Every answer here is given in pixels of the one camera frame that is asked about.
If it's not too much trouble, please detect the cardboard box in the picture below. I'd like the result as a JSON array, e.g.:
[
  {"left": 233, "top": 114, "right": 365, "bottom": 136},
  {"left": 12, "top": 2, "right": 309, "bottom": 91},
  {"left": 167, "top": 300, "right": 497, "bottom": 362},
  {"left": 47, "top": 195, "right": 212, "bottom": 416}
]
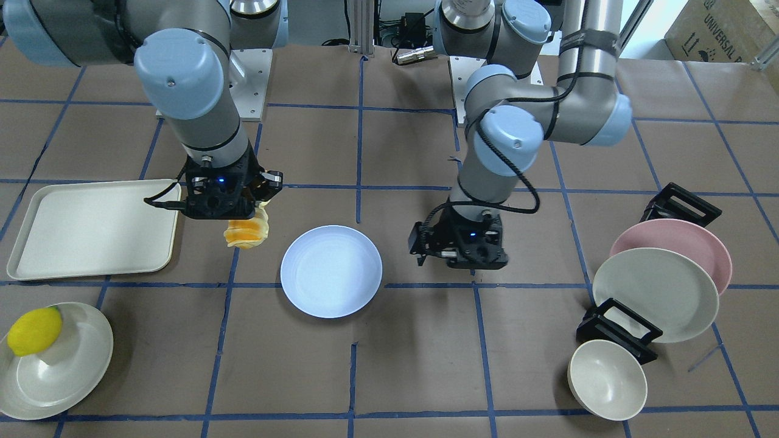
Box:
[{"left": 664, "top": 1, "right": 778, "bottom": 62}]

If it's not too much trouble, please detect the cream plate in rack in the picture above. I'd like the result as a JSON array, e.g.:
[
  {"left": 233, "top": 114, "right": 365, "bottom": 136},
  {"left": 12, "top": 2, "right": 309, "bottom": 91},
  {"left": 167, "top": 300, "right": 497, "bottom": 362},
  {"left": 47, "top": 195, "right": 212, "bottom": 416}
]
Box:
[{"left": 593, "top": 248, "right": 719, "bottom": 343}]

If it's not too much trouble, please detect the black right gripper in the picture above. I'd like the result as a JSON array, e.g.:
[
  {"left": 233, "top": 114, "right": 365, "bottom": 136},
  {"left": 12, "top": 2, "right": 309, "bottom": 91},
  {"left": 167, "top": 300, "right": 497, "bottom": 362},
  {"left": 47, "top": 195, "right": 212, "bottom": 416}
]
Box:
[{"left": 183, "top": 146, "right": 284, "bottom": 222}]

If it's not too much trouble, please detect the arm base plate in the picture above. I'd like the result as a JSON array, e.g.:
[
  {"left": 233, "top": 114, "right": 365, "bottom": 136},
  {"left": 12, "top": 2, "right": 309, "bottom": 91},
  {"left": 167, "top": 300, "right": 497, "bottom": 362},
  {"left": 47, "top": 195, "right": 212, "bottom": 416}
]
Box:
[
  {"left": 449, "top": 58, "right": 543, "bottom": 128},
  {"left": 156, "top": 49, "right": 273, "bottom": 122}
]

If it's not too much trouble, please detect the black dish rack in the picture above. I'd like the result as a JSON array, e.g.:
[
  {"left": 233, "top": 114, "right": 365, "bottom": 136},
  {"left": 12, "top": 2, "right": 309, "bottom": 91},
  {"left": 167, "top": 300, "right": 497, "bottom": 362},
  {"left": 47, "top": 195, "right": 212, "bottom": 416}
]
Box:
[{"left": 576, "top": 182, "right": 722, "bottom": 365}]

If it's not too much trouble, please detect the cream bowl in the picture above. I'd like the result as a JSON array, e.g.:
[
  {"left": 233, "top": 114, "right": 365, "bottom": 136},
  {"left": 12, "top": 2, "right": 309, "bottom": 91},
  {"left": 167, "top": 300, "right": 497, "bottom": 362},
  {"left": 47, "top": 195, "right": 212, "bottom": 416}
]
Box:
[{"left": 567, "top": 340, "right": 648, "bottom": 421}]

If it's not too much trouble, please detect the blue plate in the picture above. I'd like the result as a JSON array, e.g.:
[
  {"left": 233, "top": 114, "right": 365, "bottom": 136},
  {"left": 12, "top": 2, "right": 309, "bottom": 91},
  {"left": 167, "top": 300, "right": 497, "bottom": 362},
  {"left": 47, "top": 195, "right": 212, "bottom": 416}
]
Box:
[{"left": 280, "top": 225, "right": 383, "bottom": 319}]

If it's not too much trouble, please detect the aluminium frame post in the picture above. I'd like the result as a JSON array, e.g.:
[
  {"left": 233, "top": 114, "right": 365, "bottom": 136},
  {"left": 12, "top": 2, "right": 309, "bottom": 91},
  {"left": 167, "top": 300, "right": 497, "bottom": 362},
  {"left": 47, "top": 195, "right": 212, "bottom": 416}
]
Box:
[{"left": 346, "top": 1, "right": 379, "bottom": 58}]

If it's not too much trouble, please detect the orange striped bread roll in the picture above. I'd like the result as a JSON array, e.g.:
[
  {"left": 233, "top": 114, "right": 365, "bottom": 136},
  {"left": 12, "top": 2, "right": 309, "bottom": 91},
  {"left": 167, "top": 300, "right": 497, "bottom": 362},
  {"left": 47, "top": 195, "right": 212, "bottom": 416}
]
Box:
[{"left": 223, "top": 217, "right": 270, "bottom": 249}]

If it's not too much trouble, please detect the white rectangular tray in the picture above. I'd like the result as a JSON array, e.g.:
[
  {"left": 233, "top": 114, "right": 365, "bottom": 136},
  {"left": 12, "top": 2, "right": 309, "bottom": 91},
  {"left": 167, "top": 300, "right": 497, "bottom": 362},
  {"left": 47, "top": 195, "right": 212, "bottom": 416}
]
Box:
[{"left": 7, "top": 178, "right": 178, "bottom": 280}]

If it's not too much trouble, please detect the yellow lemon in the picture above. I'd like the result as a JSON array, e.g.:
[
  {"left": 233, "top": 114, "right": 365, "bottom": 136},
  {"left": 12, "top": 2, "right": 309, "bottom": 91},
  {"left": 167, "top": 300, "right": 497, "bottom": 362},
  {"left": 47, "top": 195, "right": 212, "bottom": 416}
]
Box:
[{"left": 7, "top": 305, "right": 63, "bottom": 356}]

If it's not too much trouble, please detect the white plate with lemon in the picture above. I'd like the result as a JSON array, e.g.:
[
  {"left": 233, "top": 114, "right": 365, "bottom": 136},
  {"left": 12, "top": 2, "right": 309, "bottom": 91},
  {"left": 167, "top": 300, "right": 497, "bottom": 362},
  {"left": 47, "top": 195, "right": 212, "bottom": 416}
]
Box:
[{"left": 1, "top": 302, "right": 114, "bottom": 420}]

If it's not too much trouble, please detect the silver cylinder connector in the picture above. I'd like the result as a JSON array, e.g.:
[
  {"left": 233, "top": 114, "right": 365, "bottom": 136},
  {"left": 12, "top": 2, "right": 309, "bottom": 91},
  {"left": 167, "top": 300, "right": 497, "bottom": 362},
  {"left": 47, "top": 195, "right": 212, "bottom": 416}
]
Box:
[{"left": 393, "top": 46, "right": 439, "bottom": 66}]

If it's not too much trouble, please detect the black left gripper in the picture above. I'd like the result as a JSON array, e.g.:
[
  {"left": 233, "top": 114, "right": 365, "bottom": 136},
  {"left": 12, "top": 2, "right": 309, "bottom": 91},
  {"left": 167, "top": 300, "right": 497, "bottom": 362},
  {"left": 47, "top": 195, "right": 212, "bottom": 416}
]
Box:
[{"left": 407, "top": 210, "right": 509, "bottom": 271}]

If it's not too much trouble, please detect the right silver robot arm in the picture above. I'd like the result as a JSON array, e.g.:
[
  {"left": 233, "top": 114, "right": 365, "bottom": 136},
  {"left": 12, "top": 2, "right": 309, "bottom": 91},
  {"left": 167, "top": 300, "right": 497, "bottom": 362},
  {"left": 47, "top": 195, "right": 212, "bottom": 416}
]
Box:
[{"left": 2, "top": 1, "right": 288, "bottom": 220}]

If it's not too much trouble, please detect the pink plate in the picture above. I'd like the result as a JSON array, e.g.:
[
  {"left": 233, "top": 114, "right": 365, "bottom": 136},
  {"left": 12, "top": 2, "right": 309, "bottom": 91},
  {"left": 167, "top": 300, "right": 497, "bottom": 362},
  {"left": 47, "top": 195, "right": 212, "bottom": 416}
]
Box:
[{"left": 609, "top": 218, "right": 733, "bottom": 296}]

